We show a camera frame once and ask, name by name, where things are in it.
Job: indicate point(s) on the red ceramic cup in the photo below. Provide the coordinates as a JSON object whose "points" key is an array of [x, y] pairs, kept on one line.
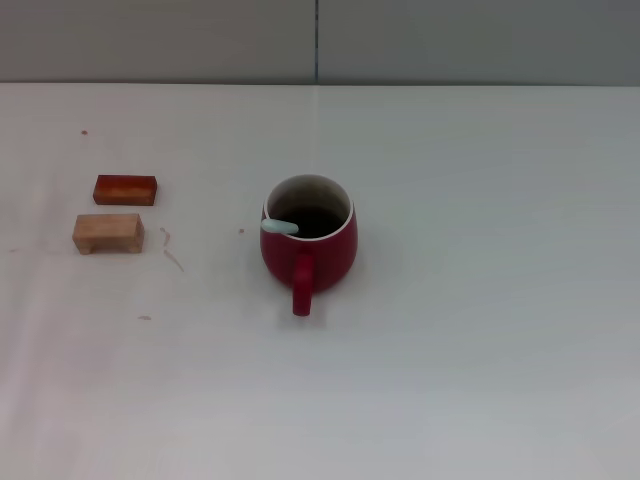
{"points": [[325, 265]]}

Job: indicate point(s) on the dark coffee liquid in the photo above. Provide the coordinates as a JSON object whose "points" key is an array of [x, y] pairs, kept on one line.
{"points": [[320, 222]]}

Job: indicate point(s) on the red-brown wooden block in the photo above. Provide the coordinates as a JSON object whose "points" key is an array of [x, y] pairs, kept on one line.
{"points": [[125, 190]]}

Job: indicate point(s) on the light wooden block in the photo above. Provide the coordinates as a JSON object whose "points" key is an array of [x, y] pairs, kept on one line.
{"points": [[107, 232]]}

